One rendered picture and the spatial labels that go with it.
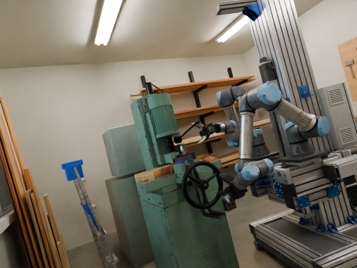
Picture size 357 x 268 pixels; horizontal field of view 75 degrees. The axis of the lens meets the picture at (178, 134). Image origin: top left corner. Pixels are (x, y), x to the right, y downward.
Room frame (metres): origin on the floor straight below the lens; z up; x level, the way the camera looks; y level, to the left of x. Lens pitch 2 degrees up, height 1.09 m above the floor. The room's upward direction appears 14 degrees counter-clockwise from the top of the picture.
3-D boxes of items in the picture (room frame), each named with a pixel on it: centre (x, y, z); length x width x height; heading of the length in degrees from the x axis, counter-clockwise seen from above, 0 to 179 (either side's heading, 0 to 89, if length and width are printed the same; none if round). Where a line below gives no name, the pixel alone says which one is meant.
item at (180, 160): (1.57, -0.01, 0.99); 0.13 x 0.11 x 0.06; 116
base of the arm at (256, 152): (2.03, -0.65, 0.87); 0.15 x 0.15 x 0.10
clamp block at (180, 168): (1.57, 0.00, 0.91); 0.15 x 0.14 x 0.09; 116
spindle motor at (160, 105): (1.74, 0.08, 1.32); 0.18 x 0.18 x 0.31
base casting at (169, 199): (1.85, 0.13, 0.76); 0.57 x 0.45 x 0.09; 26
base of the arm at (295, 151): (1.54, -0.75, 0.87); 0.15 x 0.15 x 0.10
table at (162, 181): (1.64, 0.04, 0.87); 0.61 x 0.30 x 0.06; 116
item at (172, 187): (1.69, 0.05, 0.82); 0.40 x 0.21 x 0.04; 116
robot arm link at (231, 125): (1.77, -0.38, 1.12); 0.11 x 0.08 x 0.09; 116
